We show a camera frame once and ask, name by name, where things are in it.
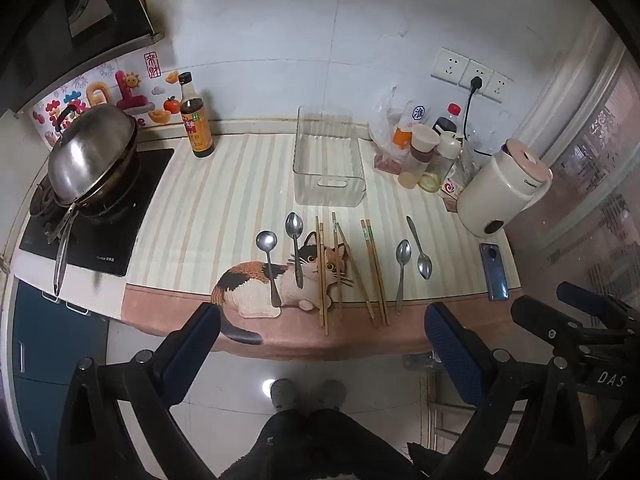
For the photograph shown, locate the spice jar white cap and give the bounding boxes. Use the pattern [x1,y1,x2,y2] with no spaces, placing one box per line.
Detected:
[398,124,440,189]

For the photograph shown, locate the black range hood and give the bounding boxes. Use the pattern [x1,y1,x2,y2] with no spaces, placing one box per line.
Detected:
[0,0,166,116]

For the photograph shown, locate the dark soy sauce bottle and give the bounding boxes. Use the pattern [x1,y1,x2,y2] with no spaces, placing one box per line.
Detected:
[178,71,216,158]

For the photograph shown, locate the colourful wall sticker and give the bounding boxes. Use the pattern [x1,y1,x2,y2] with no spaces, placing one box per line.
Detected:
[31,52,183,136]

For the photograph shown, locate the black plug with cable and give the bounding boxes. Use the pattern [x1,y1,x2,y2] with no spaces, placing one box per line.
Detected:
[462,76,497,157]

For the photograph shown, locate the white plastic bag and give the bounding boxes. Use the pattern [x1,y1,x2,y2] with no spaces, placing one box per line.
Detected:
[368,85,416,161]

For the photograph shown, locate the cream electric kettle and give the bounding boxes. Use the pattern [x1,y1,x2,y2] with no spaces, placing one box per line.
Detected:
[457,138,554,238]

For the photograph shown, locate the wooden chopstick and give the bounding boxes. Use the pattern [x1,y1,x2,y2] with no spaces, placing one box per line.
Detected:
[320,224,330,337]
[315,216,324,330]
[366,218,391,326]
[361,219,387,327]
[331,211,344,320]
[335,221,377,323]

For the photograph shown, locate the metal rack frame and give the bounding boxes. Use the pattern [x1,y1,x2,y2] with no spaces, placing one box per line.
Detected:
[427,370,501,453]

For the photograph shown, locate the steel spoon patterned handle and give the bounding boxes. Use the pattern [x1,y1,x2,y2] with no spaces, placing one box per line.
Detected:
[406,216,433,281]

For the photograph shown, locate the striped cat print table mat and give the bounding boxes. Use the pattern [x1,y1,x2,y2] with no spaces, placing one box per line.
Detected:
[120,132,522,362]

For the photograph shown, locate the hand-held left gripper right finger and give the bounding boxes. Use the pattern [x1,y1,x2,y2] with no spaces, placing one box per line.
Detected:
[424,301,618,480]

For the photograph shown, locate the frosted window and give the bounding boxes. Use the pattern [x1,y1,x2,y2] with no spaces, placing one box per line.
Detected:
[500,60,640,321]

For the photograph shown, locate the white wall socket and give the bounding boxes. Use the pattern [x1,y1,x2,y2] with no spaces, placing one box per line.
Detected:
[431,47,471,85]
[482,72,515,103]
[460,58,493,96]

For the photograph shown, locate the orange bottle white label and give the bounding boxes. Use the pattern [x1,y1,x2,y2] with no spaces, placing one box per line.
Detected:
[392,101,432,156]

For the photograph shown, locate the dark bottle red cap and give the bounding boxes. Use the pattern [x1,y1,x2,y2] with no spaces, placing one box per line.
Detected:
[432,103,463,141]

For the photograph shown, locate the blue smartphone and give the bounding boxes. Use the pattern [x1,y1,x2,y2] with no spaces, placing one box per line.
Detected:
[479,242,510,302]

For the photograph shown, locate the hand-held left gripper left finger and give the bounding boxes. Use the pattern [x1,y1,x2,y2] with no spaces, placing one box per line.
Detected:
[56,301,223,480]

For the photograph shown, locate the blue cabinet door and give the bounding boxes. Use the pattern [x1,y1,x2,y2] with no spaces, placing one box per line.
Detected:
[10,280,108,461]

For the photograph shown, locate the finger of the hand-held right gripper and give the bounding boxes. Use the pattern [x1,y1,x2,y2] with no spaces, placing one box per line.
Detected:
[556,281,636,329]
[510,295,596,357]

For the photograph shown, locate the round bowl steel spoon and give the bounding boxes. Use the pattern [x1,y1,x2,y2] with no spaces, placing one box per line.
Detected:
[256,230,282,307]

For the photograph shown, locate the black gas stove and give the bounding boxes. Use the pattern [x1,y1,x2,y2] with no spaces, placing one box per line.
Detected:
[19,147,176,277]

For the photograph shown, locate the packet with red logo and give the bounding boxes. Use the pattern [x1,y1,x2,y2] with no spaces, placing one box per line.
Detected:
[437,177,468,201]

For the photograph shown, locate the person's black trousers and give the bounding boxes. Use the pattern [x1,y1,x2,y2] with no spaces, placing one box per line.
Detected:
[217,407,426,480]

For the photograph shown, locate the steel wok lid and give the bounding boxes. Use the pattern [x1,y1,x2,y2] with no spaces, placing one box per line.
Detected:
[47,102,138,206]

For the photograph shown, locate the glass oil bottle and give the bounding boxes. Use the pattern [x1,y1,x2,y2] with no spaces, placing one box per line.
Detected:
[419,132,462,193]

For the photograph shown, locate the grey slipper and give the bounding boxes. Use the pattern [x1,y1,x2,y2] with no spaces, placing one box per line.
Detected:
[270,379,299,411]
[317,379,347,411]

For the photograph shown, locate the clear plastic container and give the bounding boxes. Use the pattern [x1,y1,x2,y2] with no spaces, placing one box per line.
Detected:
[292,105,367,208]

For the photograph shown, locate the steel wok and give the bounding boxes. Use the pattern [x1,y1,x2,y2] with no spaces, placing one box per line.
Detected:
[44,145,143,297]

